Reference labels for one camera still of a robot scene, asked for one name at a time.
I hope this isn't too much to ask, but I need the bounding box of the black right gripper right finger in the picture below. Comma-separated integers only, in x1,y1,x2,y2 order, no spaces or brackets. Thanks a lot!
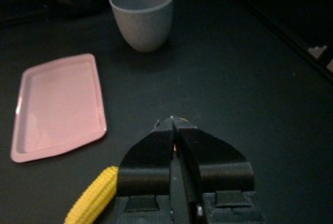
171,116,266,224

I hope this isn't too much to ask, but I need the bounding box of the pink rectangular plastic tray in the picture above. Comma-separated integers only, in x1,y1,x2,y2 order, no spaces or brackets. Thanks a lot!
10,53,110,164

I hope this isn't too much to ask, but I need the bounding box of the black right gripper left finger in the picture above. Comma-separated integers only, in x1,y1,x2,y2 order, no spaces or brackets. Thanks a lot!
114,116,175,224

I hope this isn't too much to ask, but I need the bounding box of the grey plastic cup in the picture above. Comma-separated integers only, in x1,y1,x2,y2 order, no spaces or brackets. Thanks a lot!
108,0,175,54

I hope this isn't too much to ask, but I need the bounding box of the black table edge rail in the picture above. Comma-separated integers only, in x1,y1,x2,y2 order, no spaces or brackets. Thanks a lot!
225,0,333,83

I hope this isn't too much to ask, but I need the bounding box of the yellow toy corn cob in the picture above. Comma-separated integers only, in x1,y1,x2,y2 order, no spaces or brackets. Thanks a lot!
64,166,119,224

